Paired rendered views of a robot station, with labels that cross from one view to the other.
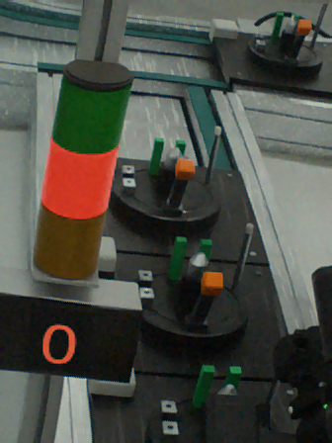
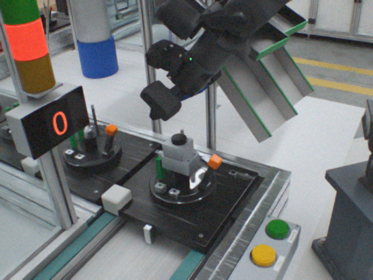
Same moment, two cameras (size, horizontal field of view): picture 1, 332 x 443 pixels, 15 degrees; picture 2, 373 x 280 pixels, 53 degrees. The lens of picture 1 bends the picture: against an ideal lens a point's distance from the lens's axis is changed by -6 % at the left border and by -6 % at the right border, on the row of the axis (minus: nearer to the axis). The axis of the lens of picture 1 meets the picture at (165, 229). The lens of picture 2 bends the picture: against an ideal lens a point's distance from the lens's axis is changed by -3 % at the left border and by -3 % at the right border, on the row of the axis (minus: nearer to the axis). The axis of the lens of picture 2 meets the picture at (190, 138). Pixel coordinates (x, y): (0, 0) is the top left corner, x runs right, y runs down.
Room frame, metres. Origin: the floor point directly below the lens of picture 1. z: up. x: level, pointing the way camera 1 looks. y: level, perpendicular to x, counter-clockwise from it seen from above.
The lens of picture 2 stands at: (0.25, 0.29, 1.49)
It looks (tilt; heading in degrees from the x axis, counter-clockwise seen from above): 33 degrees down; 314
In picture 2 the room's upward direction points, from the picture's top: 3 degrees counter-clockwise
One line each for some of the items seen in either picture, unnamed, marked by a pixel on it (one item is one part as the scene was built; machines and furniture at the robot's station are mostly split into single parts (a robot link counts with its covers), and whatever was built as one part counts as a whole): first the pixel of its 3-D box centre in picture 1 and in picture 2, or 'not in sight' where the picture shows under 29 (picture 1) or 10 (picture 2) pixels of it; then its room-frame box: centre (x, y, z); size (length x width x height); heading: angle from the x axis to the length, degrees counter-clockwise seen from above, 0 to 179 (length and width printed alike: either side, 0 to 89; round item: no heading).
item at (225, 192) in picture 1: (170, 174); not in sight; (1.44, 0.01, 1.01); 0.24 x 0.24 x 0.13; 12
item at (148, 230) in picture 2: not in sight; (148, 234); (0.68, -0.02, 0.95); 0.01 x 0.01 x 0.04; 12
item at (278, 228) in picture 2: not in sight; (277, 230); (0.49, -0.17, 0.96); 0.04 x 0.04 x 0.02
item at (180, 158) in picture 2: not in sight; (175, 150); (0.72, -0.14, 1.06); 0.08 x 0.04 x 0.07; 12
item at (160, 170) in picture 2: not in sight; (159, 168); (0.75, -0.12, 1.01); 0.01 x 0.01 x 0.05; 12
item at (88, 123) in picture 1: (91, 108); (17, 2); (0.78, 0.07, 1.38); 0.05 x 0.05 x 0.05
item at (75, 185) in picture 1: (78, 170); (27, 38); (0.78, 0.07, 1.33); 0.05 x 0.05 x 0.05
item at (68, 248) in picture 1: (68, 231); (35, 70); (0.78, 0.07, 1.28); 0.05 x 0.05 x 0.05
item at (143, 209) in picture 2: not in sight; (183, 191); (0.70, -0.14, 0.96); 0.24 x 0.24 x 0.02; 12
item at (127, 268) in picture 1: (194, 283); not in sight; (1.20, -0.04, 1.01); 0.24 x 0.24 x 0.13; 12
